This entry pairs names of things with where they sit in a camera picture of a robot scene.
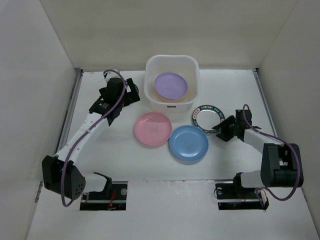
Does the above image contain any green-rimmed white plate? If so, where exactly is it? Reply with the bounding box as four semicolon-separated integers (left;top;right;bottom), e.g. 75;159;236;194
191;104;226;134
133;84;139;95

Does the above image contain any pink plate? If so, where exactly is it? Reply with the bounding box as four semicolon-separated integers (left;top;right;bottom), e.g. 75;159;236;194
133;112;173;147
157;94;186;103

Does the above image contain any cream plate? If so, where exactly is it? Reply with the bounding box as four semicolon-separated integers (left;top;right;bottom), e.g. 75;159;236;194
159;97;185;103

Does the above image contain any purple plate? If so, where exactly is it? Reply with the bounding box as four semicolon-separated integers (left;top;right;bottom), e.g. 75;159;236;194
154;72;189;99

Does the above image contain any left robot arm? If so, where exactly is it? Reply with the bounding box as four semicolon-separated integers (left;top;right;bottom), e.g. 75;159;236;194
41;77;140;207

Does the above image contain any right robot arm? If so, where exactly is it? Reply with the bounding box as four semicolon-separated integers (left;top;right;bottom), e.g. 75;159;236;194
212;104;304;202

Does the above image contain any white plastic bin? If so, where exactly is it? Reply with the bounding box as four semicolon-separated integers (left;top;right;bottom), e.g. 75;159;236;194
144;54;201;114

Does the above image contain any blue plate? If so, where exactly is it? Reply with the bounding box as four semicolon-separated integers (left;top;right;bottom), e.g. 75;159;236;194
169;125;209;165

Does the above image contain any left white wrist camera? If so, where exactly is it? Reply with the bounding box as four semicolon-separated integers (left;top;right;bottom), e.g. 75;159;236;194
103;69;121;84

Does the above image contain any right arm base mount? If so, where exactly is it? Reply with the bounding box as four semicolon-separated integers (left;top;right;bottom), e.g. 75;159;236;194
213;180;270;211

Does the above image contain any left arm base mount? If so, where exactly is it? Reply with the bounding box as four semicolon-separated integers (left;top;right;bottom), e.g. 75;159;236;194
79;181;128;212

